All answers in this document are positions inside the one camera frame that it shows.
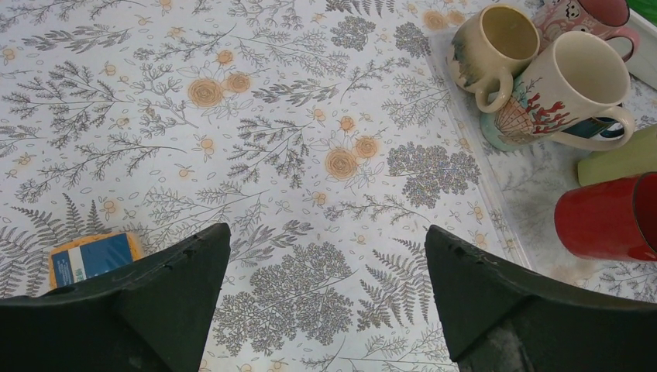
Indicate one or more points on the pink patterned mug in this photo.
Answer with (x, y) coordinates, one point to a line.
(606, 19)

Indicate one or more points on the white vegetable basin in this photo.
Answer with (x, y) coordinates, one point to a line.
(643, 63)

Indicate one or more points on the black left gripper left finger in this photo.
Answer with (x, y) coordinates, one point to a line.
(151, 315)

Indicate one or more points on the blue ribbed ceramic mug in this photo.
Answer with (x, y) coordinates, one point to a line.
(606, 127)

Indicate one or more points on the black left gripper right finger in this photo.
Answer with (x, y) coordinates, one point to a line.
(499, 316)

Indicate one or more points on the clear plastic tray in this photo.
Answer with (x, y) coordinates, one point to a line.
(521, 189)

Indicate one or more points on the cream floral ceramic mug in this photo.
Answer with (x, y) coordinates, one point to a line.
(577, 77)

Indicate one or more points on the yellow-green ceramic mug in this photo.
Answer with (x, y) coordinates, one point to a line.
(637, 156)

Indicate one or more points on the blue orange sponge pack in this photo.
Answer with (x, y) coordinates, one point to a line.
(91, 256)

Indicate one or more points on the red ceramic mug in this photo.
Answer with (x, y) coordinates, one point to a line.
(612, 220)

